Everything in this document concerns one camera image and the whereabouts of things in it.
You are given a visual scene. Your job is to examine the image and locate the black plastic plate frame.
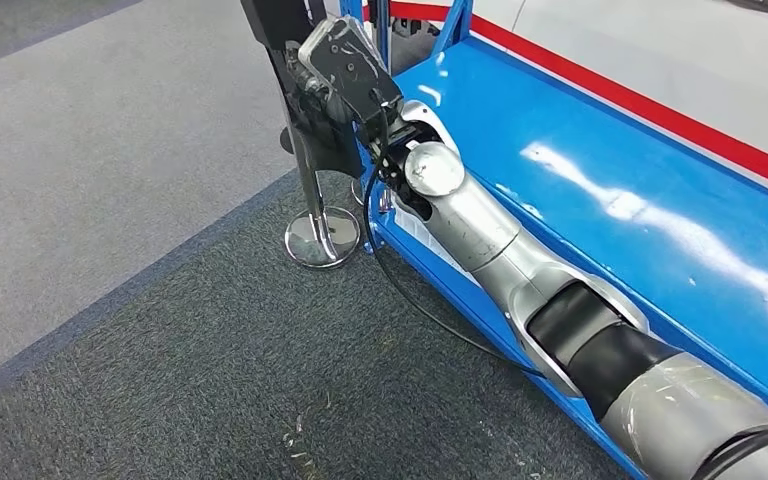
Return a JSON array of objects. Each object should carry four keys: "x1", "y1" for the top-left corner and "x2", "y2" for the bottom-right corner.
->
[{"x1": 240, "y1": 0, "x2": 367, "y2": 180}]

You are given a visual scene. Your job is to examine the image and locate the blue steel shelf rack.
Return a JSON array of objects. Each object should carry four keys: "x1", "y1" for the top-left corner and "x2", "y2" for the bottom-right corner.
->
[{"x1": 338, "y1": 0, "x2": 768, "y2": 480}]

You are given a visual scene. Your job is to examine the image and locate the white car with red stripe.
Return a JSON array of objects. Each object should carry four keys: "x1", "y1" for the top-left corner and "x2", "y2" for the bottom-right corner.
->
[{"x1": 364, "y1": 0, "x2": 768, "y2": 200}]

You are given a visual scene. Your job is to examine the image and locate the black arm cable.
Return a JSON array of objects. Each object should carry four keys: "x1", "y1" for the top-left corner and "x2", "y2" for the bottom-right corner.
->
[{"x1": 362, "y1": 89, "x2": 768, "y2": 480}]

